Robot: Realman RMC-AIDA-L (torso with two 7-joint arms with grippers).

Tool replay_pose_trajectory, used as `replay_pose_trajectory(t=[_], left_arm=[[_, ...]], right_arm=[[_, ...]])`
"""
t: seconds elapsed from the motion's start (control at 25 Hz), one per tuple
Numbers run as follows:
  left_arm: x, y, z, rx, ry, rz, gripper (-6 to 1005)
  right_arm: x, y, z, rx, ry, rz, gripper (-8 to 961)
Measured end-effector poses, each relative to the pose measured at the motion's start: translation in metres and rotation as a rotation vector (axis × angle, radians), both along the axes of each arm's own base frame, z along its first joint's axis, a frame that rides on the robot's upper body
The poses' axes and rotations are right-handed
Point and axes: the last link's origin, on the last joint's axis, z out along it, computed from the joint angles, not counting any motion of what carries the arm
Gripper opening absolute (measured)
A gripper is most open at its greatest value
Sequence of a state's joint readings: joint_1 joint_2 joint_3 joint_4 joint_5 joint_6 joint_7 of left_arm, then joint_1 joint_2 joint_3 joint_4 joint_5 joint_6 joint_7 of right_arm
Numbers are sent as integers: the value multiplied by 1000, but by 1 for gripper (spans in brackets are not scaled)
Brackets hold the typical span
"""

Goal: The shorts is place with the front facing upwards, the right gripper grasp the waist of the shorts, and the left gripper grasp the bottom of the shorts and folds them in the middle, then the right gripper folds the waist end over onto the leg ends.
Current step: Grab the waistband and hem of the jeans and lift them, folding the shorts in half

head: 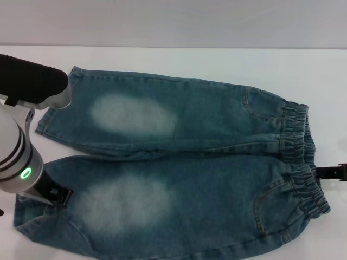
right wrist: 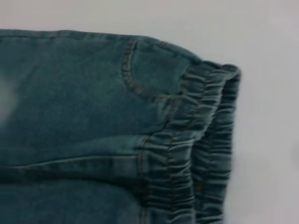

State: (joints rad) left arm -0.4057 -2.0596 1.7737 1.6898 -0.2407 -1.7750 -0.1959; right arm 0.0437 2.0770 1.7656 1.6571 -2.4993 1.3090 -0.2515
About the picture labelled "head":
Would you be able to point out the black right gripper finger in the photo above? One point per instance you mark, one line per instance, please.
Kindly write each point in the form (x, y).
(332, 172)

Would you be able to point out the blue denim shorts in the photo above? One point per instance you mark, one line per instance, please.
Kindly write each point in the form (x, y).
(189, 195)

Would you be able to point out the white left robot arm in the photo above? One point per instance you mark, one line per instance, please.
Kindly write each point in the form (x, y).
(16, 157)

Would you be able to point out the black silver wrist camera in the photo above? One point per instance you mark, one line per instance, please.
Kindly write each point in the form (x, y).
(32, 81)

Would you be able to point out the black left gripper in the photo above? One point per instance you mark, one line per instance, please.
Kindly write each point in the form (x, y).
(46, 185)

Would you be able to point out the white camera mounting bracket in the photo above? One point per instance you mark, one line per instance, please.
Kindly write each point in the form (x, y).
(29, 117)

